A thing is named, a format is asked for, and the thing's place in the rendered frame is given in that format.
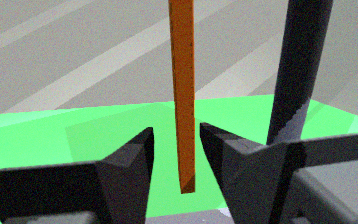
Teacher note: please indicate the orange bar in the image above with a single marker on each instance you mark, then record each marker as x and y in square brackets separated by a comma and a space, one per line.
[181, 18]

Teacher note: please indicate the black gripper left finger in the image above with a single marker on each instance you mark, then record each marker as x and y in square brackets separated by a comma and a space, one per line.
[115, 188]

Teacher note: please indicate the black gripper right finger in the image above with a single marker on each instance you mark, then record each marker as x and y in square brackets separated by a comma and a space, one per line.
[254, 178]

